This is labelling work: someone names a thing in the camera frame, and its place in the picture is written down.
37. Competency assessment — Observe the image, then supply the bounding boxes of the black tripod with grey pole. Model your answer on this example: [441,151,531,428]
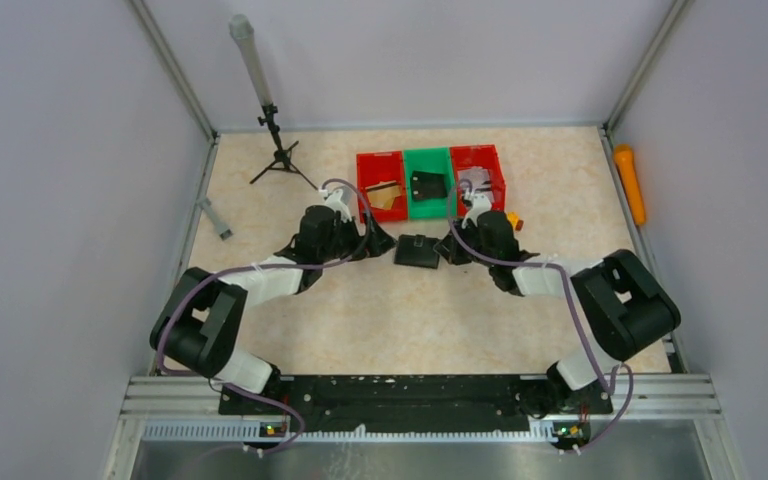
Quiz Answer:
[228,14,316,189]

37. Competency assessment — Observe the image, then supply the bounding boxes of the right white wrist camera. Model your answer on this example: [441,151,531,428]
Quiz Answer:
[461,190,492,229]

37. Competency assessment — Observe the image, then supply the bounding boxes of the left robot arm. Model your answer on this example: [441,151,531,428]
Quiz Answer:
[149,205,396,394]

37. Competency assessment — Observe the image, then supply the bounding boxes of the red plastic bin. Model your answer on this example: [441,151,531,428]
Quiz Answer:
[356,151,408,223]
[449,144,507,211]

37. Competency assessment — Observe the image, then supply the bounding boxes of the orange flashlight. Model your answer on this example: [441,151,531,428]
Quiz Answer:
[613,144,647,226]

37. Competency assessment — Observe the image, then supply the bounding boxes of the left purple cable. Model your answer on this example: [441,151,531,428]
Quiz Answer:
[155,178,375,456]

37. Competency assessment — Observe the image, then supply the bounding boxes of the yellow toy block car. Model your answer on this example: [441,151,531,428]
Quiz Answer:
[506,212,524,232]

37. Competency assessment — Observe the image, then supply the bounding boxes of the green plastic bin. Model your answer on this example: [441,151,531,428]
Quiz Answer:
[403,147,455,220]

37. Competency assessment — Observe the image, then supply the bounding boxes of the left red plastic bin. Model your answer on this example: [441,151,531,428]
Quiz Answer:
[356,151,408,223]

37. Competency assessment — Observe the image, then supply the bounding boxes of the grey cards in red bin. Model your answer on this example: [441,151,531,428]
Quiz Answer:
[457,166,494,199]

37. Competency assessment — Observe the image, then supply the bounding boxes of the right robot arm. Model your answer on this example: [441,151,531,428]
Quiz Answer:
[434,199,681,407]

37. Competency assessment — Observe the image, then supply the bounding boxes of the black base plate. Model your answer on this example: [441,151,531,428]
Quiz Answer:
[218,375,614,446]

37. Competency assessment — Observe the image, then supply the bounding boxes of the small grey bracket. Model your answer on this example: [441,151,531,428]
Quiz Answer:
[196,196,233,241]

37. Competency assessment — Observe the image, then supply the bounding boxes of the right red plastic bin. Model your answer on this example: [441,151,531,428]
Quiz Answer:
[449,144,507,211]

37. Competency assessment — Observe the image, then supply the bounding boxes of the aluminium frame rail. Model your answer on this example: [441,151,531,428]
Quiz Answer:
[105,373,745,479]

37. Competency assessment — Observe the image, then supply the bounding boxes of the gold card in red bin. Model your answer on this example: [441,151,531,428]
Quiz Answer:
[365,182,402,210]

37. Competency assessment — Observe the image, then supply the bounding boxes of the black leather card holder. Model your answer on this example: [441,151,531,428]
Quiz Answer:
[393,234,440,269]

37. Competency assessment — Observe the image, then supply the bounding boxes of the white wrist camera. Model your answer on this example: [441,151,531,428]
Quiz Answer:
[319,186,353,223]
[461,190,492,229]

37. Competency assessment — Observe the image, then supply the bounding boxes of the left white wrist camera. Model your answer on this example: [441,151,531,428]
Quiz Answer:
[319,186,353,223]

